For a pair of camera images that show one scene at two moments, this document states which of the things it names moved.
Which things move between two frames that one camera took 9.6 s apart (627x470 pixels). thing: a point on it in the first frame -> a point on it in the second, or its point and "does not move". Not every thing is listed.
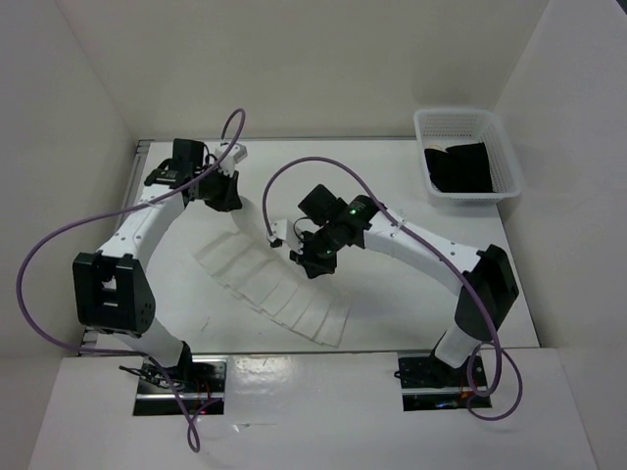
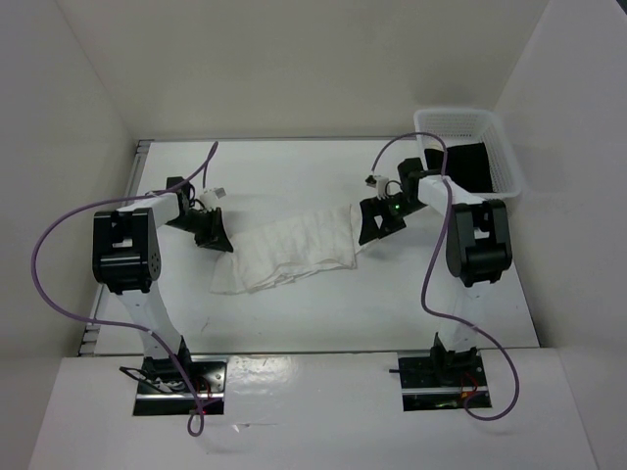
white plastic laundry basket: x=445 y=127 does not move
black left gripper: x=229 y=199 -> x=216 y=235
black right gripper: x=313 y=265 -> x=376 y=207
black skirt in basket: x=462 y=168 does not move
